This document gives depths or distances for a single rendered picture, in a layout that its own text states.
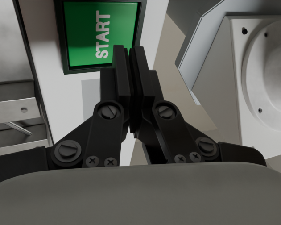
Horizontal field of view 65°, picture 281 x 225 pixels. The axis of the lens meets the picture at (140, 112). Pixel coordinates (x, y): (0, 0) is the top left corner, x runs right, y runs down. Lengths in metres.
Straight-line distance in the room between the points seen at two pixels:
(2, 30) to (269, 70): 0.36
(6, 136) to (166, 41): 1.25
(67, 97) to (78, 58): 0.04
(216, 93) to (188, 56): 0.08
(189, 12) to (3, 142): 0.43
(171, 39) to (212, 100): 1.08
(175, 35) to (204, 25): 1.09
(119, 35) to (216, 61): 0.28
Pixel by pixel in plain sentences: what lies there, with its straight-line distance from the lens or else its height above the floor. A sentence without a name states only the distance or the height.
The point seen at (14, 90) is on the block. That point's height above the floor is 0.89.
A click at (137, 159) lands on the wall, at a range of 2.12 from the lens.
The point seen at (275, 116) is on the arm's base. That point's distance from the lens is 0.43.
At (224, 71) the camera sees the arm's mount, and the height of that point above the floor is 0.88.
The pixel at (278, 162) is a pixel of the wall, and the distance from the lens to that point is 2.83.
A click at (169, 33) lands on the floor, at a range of 1.45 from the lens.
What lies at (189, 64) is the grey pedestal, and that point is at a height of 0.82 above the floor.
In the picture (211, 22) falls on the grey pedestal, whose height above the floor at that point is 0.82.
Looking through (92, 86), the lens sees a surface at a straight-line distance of 0.20.
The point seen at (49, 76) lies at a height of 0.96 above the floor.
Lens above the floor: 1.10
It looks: 36 degrees down
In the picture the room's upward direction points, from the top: 156 degrees clockwise
